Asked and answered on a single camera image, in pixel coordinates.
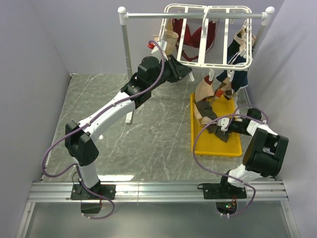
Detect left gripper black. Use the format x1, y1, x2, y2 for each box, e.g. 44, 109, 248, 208
150, 55, 193, 91

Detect brown beige underwear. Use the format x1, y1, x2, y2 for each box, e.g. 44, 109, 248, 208
194, 100, 219, 136

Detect white clip drying hanger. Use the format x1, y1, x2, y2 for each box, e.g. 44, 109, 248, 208
156, 3, 253, 71

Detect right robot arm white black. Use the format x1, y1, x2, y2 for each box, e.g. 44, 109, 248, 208
216, 108, 289, 198

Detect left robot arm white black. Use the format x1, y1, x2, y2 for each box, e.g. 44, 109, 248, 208
65, 55, 192, 199

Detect patterned beige red underwear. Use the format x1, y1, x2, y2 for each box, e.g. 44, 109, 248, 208
194, 75, 234, 102

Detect beige underwear on hanger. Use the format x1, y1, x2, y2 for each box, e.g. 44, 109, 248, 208
162, 19, 179, 56

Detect navy blue underwear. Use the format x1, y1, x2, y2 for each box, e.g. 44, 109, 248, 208
216, 56, 248, 93

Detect black beige-waistband underwear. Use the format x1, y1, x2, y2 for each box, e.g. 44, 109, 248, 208
227, 20, 256, 64

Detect yellow plastic tray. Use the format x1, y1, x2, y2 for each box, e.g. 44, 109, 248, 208
190, 93, 242, 157

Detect red lace bra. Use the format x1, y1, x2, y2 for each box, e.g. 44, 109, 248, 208
172, 19, 218, 62

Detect metal clothes rack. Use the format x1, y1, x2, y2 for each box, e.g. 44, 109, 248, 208
117, 5, 275, 124

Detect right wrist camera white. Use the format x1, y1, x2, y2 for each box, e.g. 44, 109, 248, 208
216, 118, 234, 132

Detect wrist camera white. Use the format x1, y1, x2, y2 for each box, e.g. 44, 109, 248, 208
216, 118, 234, 132
148, 35, 174, 57

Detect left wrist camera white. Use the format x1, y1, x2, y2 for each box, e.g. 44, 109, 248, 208
148, 35, 174, 57

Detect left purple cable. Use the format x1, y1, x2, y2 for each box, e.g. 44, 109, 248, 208
41, 41, 165, 220

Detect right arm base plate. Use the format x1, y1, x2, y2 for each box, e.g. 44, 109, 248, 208
197, 183, 247, 199

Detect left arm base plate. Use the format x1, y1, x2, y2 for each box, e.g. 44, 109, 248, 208
70, 184, 116, 200

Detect aluminium mounting rail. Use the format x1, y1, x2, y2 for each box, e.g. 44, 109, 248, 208
27, 180, 288, 203

